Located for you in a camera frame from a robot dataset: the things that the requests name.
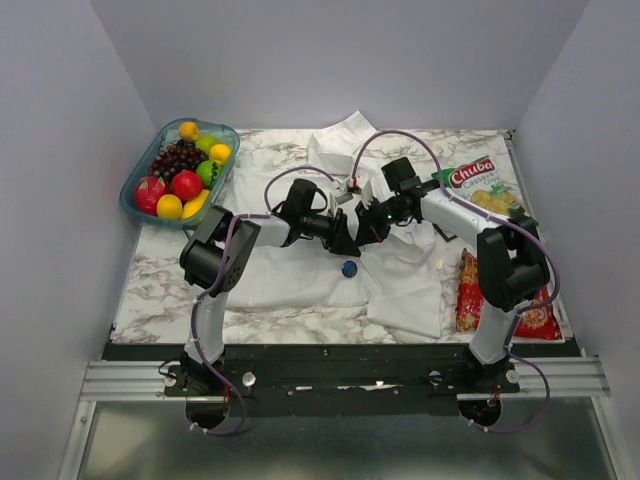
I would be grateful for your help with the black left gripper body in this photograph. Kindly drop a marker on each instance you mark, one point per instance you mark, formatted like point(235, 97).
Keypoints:
point(318, 226)

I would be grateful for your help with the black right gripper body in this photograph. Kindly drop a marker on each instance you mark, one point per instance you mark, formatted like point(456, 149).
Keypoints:
point(390, 210)

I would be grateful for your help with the white shirt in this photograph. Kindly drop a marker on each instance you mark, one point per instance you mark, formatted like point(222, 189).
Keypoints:
point(396, 281)

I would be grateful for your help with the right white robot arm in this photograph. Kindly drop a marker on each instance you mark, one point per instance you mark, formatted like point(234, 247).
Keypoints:
point(512, 267)

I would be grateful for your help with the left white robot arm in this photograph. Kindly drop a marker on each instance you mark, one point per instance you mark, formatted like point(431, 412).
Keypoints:
point(215, 256)

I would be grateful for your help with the green lime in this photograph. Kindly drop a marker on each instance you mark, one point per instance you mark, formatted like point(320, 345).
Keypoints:
point(208, 172)

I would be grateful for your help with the yellow lemon right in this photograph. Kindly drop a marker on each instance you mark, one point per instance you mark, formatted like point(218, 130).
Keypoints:
point(220, 153)

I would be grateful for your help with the yellow banana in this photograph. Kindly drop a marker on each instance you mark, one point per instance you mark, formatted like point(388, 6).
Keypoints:
point(192, 207)

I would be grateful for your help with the red apple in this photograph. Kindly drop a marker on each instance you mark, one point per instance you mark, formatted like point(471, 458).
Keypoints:
point(187, 185)

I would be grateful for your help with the green apple back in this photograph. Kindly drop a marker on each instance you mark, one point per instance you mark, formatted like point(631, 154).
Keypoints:
point(205, 143)

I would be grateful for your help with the blue plastic fruit basket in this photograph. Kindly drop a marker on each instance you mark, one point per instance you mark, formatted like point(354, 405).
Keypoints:
point(167, 135)

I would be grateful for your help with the orange fruit front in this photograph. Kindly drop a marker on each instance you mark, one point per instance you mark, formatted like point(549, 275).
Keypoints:
point(169, 207)

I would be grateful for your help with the purple grape bunch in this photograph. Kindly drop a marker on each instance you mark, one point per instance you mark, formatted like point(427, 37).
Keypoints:
point(175, 158)

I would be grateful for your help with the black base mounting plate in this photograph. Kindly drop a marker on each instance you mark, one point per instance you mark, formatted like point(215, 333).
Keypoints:
point(356, 380)

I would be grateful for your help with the yellow lemon at basket back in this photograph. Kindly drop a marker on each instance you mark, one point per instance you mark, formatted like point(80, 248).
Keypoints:
point(189, 131)

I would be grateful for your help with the red dragon fruit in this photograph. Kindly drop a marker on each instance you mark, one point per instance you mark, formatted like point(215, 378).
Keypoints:
point(148, 193)

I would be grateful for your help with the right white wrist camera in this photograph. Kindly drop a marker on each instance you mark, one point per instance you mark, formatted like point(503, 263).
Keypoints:
point(364, 195)

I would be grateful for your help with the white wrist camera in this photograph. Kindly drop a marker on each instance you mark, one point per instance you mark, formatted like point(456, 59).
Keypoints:
point(364, 195)
point(339, 195)

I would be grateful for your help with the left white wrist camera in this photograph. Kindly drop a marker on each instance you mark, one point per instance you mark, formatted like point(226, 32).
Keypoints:
point(339, 195)

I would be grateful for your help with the black wire stand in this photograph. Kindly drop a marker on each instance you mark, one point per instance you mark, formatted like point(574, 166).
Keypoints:
point(447, 237)

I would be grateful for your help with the aluminium rail frame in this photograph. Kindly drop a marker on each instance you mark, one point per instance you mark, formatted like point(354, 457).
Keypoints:
point(140, 381)

